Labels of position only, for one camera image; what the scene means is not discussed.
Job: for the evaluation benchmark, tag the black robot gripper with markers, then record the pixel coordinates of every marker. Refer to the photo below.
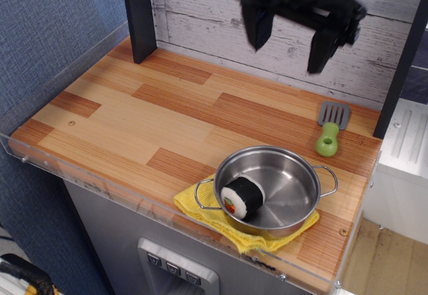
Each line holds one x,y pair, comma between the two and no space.
258,16

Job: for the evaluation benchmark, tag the plush sushi roll toy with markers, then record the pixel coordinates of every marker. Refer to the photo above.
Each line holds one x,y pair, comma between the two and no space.
242,197

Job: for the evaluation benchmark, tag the stainless steel pot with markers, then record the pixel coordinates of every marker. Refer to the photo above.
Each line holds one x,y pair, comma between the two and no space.
291,187

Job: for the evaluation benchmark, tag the yellow cloth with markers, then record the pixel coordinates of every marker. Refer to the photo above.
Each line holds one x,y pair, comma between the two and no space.
186,201

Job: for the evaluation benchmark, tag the white toy sink counter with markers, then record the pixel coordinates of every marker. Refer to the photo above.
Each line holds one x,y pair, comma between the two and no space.
397,195

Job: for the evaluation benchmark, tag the clear acrylic table guard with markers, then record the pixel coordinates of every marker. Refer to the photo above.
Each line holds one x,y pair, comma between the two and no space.
128,137

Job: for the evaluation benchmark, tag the silver dispenser button panel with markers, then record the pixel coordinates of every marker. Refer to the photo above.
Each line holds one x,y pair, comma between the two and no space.
168,272

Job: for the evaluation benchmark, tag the black yellow object bottom left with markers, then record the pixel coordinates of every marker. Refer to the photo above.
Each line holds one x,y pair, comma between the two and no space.
18,276

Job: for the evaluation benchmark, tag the grey spatula green handle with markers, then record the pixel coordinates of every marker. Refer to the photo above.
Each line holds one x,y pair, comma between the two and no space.
333,118

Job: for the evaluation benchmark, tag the black right shelf post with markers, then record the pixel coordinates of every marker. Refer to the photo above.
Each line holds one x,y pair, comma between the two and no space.
409,51

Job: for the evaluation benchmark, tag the black shelf post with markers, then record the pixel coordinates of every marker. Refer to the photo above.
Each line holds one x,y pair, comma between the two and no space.
141,28
409,51

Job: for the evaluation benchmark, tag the black left shelf post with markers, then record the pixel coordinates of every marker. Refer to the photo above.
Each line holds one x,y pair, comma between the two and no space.
141,28

